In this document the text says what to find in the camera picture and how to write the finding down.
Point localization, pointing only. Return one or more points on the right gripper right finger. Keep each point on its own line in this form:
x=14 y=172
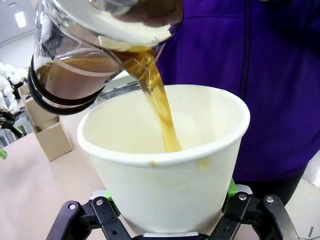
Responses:
x=250 y=215

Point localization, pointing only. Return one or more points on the person left hand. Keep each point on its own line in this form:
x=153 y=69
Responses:
x=155 y=12

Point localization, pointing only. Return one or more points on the amber drink liquid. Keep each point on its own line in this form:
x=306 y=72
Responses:
x=160 y=100

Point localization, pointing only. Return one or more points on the brown cardboard cup carrier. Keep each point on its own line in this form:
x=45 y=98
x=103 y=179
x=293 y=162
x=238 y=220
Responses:
x=53 y=142

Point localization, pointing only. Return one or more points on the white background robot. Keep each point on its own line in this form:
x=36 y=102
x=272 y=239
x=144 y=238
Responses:
x=7 y=75

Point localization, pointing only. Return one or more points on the white coffee pot lid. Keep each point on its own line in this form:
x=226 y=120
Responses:
x=105 y=25

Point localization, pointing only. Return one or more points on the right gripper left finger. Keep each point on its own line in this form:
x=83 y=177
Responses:
x=105 y=217

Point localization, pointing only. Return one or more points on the glass coffee pot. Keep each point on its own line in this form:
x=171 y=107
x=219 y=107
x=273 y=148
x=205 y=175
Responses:
x=75 y=82

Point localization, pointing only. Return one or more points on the person torso purple jacket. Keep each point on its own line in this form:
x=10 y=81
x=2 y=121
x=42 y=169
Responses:
x=262 y=87

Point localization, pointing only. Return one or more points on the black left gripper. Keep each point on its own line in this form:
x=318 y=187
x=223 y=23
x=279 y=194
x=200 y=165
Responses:
x=5 y=120

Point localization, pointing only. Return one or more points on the tall white paper cup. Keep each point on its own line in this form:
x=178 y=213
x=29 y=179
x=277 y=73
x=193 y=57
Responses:
x=162 y=195

